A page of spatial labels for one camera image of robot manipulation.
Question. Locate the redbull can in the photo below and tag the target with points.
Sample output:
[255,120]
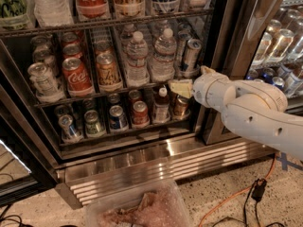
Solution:
[183,37]
[192,52]

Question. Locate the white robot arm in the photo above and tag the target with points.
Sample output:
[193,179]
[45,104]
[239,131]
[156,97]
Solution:
[251,109]

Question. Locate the brown can bottom right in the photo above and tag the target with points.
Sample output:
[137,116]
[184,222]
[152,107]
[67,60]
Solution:
[180,109]

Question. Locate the red can bottom shelf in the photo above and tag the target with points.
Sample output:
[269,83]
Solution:
[140,116]

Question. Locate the front orange soda can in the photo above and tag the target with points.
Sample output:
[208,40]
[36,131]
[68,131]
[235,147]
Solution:
[109,78]

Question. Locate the blue pepsi can bottom shelf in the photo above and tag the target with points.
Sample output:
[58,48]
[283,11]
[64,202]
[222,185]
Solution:
[118,120]

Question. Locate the pepsi can right fridge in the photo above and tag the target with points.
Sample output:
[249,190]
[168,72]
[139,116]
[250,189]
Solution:
[278,82]

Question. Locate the stainless steel fridge base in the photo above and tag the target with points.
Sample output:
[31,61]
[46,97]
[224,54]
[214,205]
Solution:
[86,180]

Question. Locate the green can bottom shelf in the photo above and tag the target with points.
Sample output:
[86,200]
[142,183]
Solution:
[93,126]

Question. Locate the front red coca-cola can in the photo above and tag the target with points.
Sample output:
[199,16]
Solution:
[77,77]

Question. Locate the middle coca-cola can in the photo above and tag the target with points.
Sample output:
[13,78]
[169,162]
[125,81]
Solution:
[72,51]

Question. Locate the blue silver can bottom left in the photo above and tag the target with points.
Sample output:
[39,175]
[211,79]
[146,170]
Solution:
[70,133]

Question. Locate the front white silver can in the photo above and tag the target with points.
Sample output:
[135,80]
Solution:
[48,89]

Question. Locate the white silver can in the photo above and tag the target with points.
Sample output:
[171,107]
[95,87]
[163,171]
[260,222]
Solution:
[48,89]
[48,58]

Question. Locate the middle white silver can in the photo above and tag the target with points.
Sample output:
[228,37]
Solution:
[48,58]

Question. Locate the green lacroix can top shelf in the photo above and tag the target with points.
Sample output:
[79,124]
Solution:
[16,14]

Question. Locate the front right water bottle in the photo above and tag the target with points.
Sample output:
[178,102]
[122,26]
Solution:
[163,57]

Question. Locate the water bottle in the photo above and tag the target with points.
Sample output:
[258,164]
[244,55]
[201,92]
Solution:
[136,67]
[163,57]

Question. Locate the white cap juice bottle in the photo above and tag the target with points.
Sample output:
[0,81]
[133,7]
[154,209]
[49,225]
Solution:
[160,110]

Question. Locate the front left water bottle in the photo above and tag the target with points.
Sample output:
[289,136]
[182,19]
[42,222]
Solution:
[136,67]

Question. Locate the clear plastic bin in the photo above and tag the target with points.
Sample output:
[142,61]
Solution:
[158,204]

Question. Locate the large coca-cola bottle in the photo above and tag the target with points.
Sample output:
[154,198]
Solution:
[91,8]

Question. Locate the fridge door frame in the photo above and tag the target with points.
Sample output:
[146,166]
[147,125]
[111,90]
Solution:
[236,29]

